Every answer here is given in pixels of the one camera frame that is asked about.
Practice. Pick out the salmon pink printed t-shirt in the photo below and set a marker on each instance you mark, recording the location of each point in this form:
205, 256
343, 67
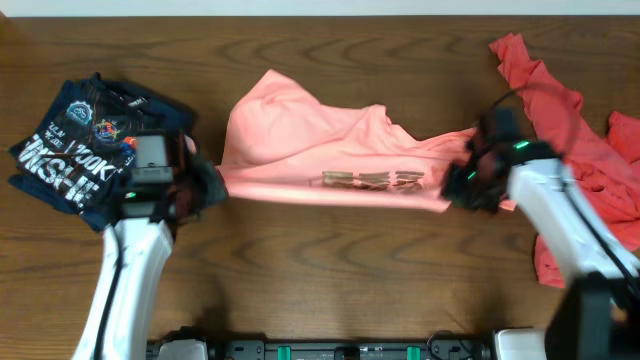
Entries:
283, 145

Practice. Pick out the red crumpled t-shirt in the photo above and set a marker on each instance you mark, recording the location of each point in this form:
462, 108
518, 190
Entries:
606, 169

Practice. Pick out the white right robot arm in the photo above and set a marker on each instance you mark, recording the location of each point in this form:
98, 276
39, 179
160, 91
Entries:
598, 318

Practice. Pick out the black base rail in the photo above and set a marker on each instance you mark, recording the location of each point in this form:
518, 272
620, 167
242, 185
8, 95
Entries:
435, 348

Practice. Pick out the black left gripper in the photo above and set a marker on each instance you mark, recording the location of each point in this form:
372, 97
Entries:
211, 179

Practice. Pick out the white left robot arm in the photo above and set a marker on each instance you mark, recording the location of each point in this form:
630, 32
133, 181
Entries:
136, 246

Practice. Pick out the folded navy printed t-shirt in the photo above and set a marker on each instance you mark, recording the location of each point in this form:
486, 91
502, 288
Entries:
86, 142

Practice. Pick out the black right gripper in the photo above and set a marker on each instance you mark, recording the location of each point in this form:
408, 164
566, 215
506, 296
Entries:
452, 191

